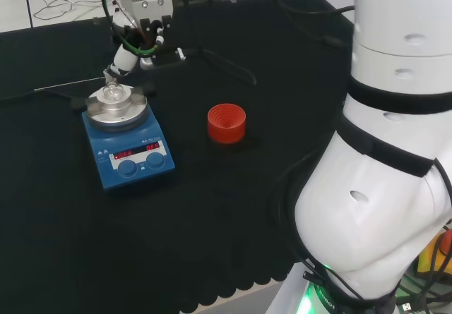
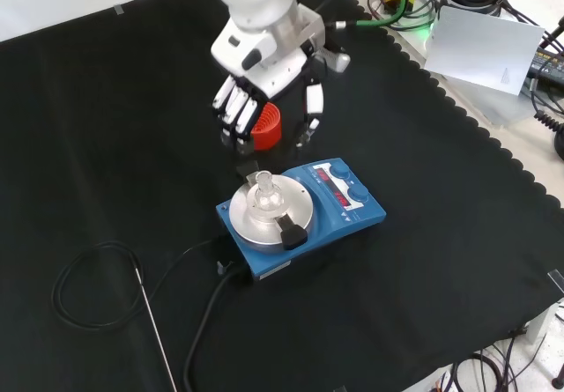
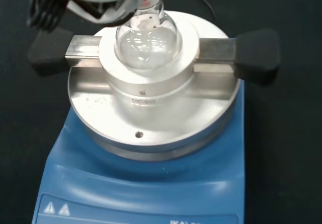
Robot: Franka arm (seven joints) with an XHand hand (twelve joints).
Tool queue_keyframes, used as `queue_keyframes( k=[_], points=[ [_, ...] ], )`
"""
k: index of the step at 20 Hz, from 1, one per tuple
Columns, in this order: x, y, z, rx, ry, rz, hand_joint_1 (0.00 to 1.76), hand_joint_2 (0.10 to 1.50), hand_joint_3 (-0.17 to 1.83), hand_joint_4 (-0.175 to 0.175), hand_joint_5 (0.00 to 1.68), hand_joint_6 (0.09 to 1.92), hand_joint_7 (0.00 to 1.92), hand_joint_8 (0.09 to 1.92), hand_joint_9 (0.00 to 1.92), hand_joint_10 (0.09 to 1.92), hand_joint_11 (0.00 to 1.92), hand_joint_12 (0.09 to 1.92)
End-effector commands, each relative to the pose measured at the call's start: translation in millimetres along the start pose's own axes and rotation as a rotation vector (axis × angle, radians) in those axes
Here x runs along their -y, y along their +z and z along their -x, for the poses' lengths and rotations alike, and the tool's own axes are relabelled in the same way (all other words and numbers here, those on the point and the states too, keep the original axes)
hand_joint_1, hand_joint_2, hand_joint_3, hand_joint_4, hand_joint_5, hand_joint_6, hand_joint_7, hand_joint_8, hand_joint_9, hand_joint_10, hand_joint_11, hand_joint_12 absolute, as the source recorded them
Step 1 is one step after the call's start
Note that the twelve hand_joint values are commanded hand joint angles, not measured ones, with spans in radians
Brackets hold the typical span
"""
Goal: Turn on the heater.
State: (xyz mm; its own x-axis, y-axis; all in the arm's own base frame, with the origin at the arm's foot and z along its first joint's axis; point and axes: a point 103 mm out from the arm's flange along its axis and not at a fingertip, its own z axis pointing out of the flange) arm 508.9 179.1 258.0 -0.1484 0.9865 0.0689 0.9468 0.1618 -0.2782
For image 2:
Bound clear round-bottom flask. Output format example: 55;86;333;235
246;170;286;224

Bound pale base plate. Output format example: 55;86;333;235
387;12;544;129

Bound thin black probe cable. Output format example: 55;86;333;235
51;237;222;334

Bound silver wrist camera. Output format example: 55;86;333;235
323;48;352;75

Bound red ribbed cup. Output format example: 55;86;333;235
250;102;283;152

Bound black power adapter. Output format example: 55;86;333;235
527;44;564;81

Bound black coiled cable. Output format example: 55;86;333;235
531;74;564;162

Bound pale board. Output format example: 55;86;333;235
423;4;546;98

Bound black bench cloth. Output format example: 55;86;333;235
0;0;564;392

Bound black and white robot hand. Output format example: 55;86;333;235
210;11;330;156

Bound heater with blue base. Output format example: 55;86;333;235
215;157;388;284

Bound black flask clamp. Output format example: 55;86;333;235
274;213;308;252
235;159;262;187

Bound steel probe rod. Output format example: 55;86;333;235
133;267;179;392

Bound clear tape piece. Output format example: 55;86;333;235
547;270;564;298

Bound thick black power cable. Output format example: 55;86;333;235
182;267;255;392

